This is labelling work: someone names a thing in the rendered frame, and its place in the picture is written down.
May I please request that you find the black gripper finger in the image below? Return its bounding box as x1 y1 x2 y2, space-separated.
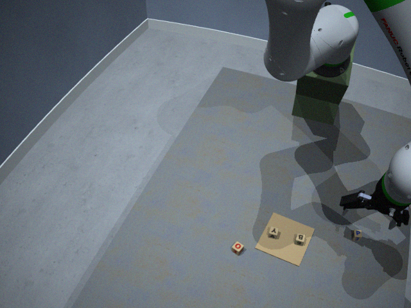
389 206 410 230
340 190 376 216

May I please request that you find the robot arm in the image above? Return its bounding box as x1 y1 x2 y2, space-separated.
263 0 411 217

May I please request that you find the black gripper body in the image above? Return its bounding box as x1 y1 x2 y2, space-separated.
368 191 390 215

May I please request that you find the tan square mat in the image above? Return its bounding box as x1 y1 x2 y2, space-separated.
255 212 315 267

